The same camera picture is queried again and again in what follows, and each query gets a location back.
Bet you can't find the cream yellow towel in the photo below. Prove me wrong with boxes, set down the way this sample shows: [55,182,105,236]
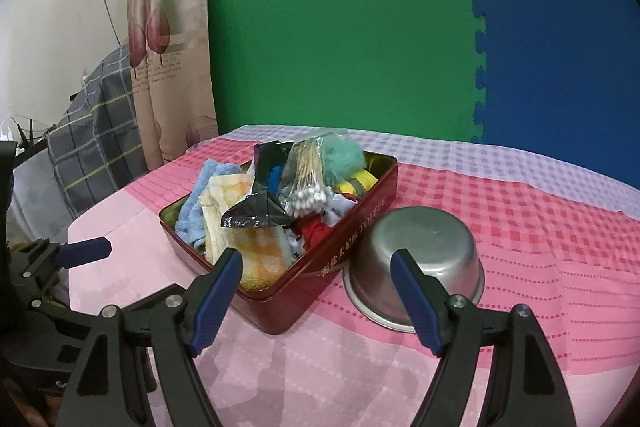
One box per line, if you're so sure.
[198,173,292,291]

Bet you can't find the light blue fuzzy socks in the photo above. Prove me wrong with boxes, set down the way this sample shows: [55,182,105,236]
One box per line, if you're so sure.
[175,159,242,251]

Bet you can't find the black plastic packet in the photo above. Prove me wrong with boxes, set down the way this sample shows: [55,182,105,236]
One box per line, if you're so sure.
[221,141,293,229]

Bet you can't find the red and grey satin cloth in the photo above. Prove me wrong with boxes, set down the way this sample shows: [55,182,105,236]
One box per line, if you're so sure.
[285,194,357,259]

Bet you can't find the cotton swabs bag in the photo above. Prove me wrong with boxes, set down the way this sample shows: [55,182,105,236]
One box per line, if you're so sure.
[278,136,331,219]

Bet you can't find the teal pompom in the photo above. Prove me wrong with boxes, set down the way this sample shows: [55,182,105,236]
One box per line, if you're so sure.
[320,133,366,186]

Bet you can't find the yellow soft toy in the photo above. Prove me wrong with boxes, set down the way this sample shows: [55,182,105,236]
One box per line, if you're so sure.
[334,160,378,199]

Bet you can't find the red tin box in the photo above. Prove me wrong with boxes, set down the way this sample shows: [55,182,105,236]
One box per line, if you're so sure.
[157,149,400,336]

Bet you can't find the steel bowl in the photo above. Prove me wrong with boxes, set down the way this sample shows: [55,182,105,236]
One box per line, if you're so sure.
[342,206,486,334]

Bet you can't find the grey plaid blanket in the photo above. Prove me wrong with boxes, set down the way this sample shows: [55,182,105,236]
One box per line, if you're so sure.
[47,44,148,218]

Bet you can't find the pink checked tablecloth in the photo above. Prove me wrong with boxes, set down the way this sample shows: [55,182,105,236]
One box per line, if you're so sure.
[65,126,639,426]

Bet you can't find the floral beige curtain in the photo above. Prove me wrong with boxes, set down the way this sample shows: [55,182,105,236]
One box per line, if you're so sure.
[127,0,218,170]

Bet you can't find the green foam mat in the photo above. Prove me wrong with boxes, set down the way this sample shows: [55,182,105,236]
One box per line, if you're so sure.
[208,0,485,141]

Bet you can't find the blue foam mat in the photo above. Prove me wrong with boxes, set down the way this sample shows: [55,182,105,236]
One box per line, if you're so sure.
[473,0,639,185]

